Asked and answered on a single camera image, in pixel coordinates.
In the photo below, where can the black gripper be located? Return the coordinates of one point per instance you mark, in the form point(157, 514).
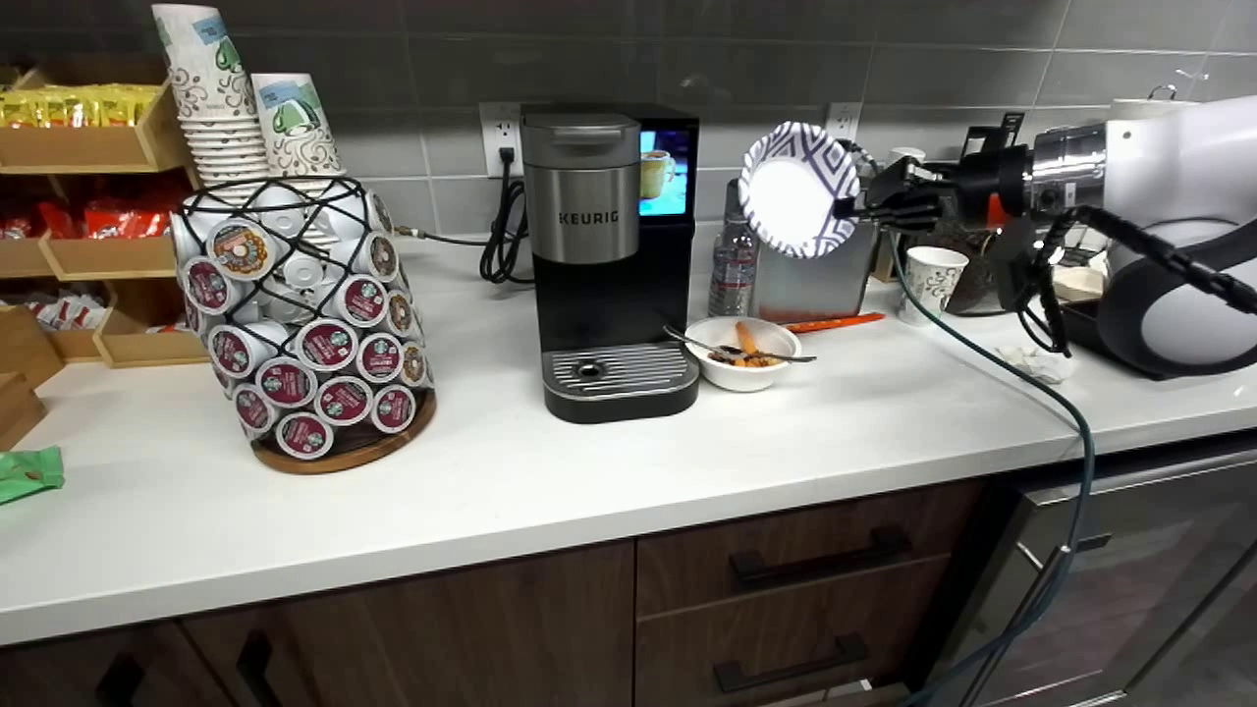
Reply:
point(964, 196)

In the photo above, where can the blue patterned paper bowl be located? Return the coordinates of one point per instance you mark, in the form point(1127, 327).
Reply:
point(790, 196)

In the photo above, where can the orange carrot stick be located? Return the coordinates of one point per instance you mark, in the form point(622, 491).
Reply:
point(748, 339)

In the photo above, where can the white ceramic bowl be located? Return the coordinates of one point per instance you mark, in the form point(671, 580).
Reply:
point(752, 376)

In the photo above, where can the crumpled white paper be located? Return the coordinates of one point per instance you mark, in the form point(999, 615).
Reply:
point(1037, 365)

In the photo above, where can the small patterned paper cup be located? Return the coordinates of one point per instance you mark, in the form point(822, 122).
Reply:
point(936, 276)

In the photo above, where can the silver metal box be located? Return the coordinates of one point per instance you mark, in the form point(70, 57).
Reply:
point(811, 284)

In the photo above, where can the long orange stick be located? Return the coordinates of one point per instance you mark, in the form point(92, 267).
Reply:
point(837, 321)

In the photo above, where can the clear plastic water bottle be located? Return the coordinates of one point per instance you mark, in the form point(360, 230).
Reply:
point(732, 281)

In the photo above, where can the metal spoon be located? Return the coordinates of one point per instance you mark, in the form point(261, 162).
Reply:
point(786, 356)

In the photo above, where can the black silver Keurig coffee maker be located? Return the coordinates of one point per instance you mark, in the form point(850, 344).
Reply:
point(610, 301)

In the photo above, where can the stainless undercounter appliance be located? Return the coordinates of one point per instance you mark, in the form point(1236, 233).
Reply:
point(1151, 573)

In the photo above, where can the dark wood cabinet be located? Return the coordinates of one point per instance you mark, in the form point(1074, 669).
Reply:
point(524, 630)

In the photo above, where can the short patterned paper cup stack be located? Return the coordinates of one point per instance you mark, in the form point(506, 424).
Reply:
point(296, 122)

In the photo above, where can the tan lidded coffee pod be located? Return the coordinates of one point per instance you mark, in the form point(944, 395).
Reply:
point(240, 250)

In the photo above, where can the tall patterned paper cup stack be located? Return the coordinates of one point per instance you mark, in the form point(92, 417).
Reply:
point(210, 103)

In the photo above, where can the red snack packets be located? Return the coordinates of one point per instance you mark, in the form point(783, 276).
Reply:
point(113, 221)

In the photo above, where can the wooden snack shelf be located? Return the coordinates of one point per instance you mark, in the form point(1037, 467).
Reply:
point(92, 146)

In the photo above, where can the yellow snack packets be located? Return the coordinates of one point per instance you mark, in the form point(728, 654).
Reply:
point(79, 103)

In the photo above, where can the white snack packets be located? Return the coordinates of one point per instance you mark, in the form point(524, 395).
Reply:
point(72, 310)

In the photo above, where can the green packet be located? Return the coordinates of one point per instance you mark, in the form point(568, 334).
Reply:
point(24, 474)

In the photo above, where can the white wall outlet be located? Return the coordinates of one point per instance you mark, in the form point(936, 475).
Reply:
point(847, 115)
point(498, 122)

